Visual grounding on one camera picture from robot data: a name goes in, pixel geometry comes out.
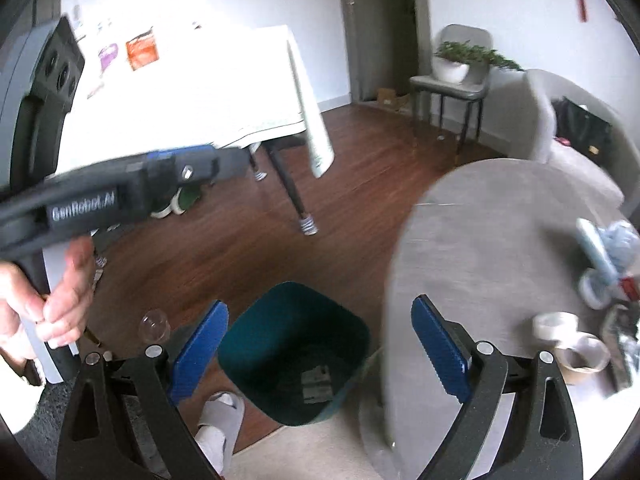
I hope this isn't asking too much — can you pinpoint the grey armchair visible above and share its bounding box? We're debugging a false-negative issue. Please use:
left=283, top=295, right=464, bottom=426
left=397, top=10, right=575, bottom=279
left=510, top=69, right=628, bottom=206

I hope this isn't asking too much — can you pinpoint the white slipper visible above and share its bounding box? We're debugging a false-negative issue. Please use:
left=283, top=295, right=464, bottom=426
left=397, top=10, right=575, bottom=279
left=195, top=391, right=246, bottom=473

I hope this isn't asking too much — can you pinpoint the brown core tape roll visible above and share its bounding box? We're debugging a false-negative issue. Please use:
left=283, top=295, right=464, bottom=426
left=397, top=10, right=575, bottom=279
left=555, top=332, right=612, bottom=386

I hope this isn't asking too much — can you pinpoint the blue white tissue pack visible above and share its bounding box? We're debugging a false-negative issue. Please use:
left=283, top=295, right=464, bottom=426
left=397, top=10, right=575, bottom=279
left=575, top=217, right=621, bottom=286

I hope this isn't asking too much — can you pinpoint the black handbag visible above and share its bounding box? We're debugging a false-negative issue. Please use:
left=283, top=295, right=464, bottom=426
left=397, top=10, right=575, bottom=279
left=550, top=96, right=616, bottom=166

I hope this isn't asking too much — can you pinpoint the person's left hand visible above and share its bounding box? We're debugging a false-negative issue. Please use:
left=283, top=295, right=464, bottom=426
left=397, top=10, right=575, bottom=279
left=0, top=235, right=96, bottom=361

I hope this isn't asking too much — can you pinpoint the silver wrapper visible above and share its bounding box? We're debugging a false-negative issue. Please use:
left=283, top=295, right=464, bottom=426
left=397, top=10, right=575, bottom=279
left=300, top=366, right=333, bottom=403

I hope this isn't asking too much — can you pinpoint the white tape roll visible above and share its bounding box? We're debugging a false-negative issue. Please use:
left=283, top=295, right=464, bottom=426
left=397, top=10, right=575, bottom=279
left=531, top=311, right=581, bottom=346
left=580, top=270, right=621, bottom=309

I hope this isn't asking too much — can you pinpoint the orange snack packet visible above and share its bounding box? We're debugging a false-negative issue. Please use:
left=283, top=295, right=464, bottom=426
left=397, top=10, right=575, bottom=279
left=125, top=30, right=161, bottom=72

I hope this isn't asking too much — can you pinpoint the dark green trash bin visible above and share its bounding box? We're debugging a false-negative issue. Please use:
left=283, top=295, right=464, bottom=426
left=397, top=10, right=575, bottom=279
left=217, top=281, right=372, bottom=426

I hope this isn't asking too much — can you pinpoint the black-legged dining table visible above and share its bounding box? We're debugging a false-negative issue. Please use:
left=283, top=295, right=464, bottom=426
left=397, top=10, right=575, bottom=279
left=247, top=137, right=320, bottom=237

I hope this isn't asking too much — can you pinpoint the clear plastic cup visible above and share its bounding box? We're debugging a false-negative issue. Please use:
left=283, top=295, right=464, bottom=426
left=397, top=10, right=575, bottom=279
left=139, top=310, right=171, bottom=346

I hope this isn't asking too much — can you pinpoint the dark foil wrapper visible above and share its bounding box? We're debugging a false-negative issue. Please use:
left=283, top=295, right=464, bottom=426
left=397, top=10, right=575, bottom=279
left=600, top=302, right=640, bottom=393

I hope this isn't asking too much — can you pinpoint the grey dining chair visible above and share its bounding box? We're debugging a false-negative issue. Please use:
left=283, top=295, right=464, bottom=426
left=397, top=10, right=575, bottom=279
left=410, top=24, right=493, bottom=163

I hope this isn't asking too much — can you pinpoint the crumpled light blue plastic bag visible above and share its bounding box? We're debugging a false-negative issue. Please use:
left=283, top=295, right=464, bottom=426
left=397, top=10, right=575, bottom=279
left=602, top=222, right=640, bottom=273

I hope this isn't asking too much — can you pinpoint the purple snack packet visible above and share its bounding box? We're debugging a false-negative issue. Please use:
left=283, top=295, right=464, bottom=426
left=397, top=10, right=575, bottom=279
left=97, top=42, right=121, bottom=73

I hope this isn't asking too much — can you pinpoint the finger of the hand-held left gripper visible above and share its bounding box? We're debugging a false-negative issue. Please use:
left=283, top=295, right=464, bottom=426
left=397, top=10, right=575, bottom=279
left=142, top=145, right=251, bottom=217

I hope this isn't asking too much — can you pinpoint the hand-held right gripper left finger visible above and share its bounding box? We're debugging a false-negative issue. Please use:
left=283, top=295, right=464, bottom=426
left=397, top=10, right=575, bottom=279
left=55, top=301, right=229, bottom=480

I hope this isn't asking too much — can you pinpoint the white tablecloth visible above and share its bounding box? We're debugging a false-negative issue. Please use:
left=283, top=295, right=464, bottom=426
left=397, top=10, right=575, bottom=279
left=50, top=25, right=335, bottom=179

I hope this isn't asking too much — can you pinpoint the grey-green door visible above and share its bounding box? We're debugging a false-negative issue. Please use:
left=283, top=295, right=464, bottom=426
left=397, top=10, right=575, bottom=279
left=337, top=0, right=432, bottom=107

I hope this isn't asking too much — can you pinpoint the potted plant in white pot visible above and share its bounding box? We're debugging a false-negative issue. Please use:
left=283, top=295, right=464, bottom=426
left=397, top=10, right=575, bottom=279
left=432, top=40, right=523, bottom=82

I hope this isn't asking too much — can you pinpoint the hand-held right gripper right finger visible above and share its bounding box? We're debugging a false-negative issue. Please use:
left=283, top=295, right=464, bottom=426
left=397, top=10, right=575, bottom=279
left=411, top=295, right=586, bottom=480

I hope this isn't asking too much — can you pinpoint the small cardboard box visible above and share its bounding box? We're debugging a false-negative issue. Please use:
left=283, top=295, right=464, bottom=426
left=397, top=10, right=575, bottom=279
left=375, top=87, right=412, bottom=111

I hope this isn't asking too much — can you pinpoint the green white shoe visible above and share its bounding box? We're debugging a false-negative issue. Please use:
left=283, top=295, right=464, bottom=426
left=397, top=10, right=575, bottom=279
left=150, top=185, right=201, bottom=220

